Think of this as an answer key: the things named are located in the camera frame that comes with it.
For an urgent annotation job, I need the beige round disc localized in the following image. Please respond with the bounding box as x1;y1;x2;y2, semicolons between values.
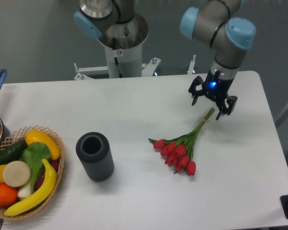
2;161;31;187

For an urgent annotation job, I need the red tulip bouquet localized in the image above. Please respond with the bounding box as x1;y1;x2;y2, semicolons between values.
148;108;215;176

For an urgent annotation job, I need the yellow squash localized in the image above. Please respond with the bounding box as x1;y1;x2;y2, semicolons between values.
25;129;60;161

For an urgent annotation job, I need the orange fruit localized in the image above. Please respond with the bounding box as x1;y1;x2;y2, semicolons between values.
0;184;18;207

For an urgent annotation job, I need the dark red vegetable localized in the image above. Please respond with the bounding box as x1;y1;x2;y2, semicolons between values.
35;160;60;190

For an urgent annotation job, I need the dark grey ribbed vase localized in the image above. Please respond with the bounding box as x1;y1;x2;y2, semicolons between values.
75;132;115;182

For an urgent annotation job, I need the green cucumber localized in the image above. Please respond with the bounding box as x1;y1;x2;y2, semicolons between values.
0;139;27;165

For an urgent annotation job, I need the green bok choy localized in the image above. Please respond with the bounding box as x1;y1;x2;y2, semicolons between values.
18;142;51;199

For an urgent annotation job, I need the yellow banana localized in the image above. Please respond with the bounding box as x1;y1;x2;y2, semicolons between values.
4;159;57;217

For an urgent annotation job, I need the woven wicker basket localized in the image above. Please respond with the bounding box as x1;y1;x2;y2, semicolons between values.
0;126;65;221

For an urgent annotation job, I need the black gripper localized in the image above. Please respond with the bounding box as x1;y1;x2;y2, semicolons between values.
188;70;238;120

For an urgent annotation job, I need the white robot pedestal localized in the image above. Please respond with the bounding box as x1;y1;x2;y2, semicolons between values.
74;44;161;80

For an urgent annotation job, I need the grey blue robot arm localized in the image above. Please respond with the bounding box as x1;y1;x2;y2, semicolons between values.
73;0;256;116

